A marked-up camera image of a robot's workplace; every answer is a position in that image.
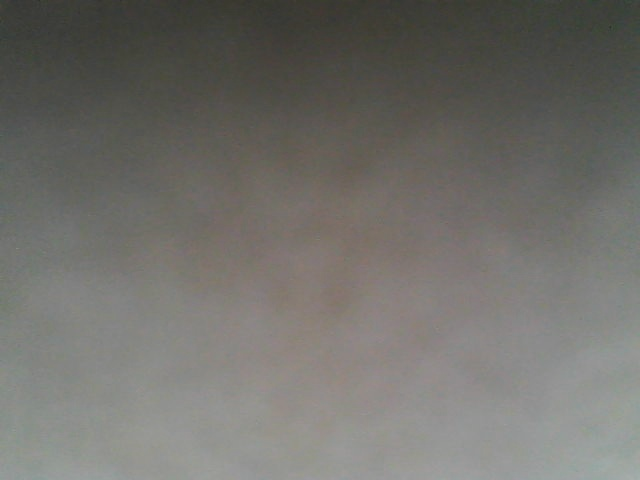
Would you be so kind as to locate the brown cardboard box black print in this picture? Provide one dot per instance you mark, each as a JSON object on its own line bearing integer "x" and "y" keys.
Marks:
{"x": 319, "y": 239}

